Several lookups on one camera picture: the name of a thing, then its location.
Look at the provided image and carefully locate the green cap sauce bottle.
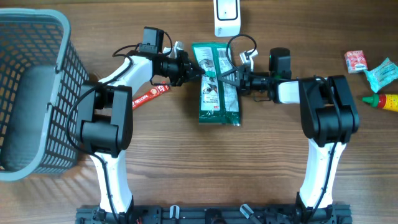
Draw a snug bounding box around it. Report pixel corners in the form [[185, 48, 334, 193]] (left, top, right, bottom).
[[362, 94, 398, 112]]

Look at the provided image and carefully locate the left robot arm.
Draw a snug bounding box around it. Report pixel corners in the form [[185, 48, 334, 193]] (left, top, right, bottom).
[[70, 27, 205, 223]]

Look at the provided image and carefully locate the red stick sachet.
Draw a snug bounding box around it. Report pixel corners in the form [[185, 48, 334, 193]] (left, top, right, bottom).
[[132, 85, 170, 110]]

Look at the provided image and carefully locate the teal white sachet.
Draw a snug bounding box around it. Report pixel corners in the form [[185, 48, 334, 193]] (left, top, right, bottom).
[[364, 58, 397, 93]]

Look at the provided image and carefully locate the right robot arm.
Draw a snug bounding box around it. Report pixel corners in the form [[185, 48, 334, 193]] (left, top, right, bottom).
[[217, 47, 359, 223]]

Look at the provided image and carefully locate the white barcode scanner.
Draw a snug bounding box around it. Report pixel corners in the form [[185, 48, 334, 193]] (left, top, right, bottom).
[[213, 0, 241, 37]]

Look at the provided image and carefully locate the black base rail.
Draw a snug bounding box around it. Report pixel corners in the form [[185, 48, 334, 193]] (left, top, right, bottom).
[[75, 204, 353, 224]]

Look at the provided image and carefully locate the red packet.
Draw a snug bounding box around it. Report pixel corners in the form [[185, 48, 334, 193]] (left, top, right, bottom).
[[345, 50, 368, 73]]

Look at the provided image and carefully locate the green 3M gloves packet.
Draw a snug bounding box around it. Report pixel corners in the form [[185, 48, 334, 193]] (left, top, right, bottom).
[[192, 42, 241, 126]]

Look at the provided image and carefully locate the grey plastic mesh basket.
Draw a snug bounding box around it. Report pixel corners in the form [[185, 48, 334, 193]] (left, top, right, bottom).
[[1, 8, 89, 182]]

